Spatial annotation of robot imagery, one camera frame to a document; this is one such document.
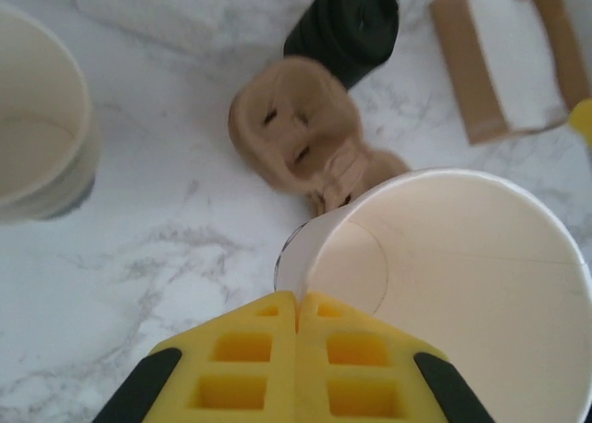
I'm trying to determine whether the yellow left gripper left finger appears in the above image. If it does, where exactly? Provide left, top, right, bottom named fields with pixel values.
left=92, top=291, right=297, bottom=423

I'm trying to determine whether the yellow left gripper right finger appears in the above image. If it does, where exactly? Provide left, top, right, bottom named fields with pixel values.
left=295, top=292, right=496, bottom=423

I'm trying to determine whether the white printed paper cup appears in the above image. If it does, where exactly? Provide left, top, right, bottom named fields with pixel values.
left=272, top=167, right=592, bottom=423

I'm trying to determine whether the brown pulp cup carrier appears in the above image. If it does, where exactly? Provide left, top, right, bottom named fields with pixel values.
left=226, top=56, right=413, bottom=218

